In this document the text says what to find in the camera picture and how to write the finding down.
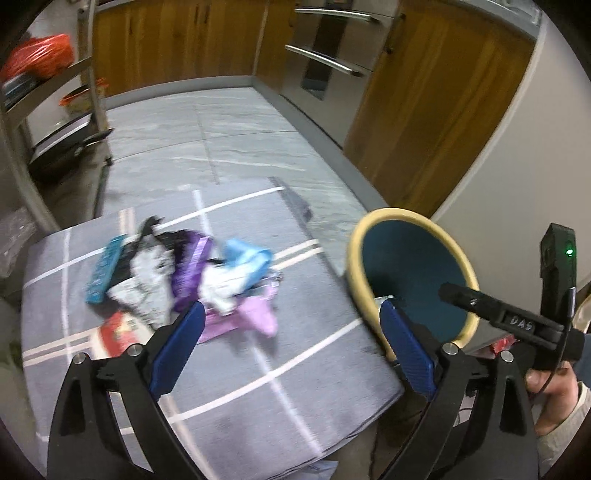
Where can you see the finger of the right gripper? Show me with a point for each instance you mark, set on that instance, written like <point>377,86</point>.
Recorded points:
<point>521,323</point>

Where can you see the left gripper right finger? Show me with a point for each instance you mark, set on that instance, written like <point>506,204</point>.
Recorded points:
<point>477,423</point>

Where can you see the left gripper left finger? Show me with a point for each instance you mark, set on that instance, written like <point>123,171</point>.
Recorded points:
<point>85,440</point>

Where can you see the teal box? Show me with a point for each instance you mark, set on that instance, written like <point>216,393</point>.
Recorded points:
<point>109,269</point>

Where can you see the white tissue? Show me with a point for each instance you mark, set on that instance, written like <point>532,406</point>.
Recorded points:
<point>220,285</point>

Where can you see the purple snack wrapper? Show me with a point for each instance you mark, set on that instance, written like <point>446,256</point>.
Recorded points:
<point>188,269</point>

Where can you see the pink plastic wrapper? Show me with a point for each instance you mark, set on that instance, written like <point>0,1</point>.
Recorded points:
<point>253,313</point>

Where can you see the black plastic bag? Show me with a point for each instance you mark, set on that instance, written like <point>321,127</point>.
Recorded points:
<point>174,241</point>

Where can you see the light blue plastic wrapper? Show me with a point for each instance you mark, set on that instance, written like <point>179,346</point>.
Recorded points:
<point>246,263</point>

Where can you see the wooden kitchen cabinets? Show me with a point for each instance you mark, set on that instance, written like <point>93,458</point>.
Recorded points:
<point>411,91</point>

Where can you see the person's right hand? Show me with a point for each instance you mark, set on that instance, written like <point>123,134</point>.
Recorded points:
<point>562,395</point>

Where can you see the blue bin with yellow rim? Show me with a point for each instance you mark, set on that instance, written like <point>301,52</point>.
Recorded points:
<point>400,253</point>

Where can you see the black baking tray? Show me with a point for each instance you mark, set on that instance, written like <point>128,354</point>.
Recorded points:
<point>61,150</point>

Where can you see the orange lidded snack jar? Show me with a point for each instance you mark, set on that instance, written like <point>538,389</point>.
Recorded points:
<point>78,101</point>

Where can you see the stainless steel shelf rack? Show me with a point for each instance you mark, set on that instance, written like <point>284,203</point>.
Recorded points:
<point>76,196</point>

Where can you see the red plastic bag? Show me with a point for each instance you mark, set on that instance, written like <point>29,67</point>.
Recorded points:
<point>43,58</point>

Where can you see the stainless oven with handles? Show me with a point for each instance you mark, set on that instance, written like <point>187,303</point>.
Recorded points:
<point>332,55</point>

